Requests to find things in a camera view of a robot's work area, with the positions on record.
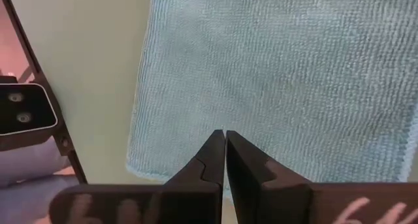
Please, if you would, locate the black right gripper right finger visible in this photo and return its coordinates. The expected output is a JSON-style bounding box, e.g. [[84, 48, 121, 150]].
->
[[226, 131, 418, 224]]

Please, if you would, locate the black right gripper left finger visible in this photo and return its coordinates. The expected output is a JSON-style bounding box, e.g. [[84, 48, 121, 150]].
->
[[48, 129, 226, 224]]

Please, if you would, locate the teal microfiber towel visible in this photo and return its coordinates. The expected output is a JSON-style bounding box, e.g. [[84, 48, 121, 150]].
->
[[125, 0, 418, 199]]

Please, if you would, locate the black table-level camera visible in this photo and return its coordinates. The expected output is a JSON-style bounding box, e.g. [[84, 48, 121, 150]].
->
[[0, 82, 59, 152]]

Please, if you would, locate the black aluminium table frame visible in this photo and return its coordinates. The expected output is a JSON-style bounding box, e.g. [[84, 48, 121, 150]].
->
[[0, 0, 88, 185]]

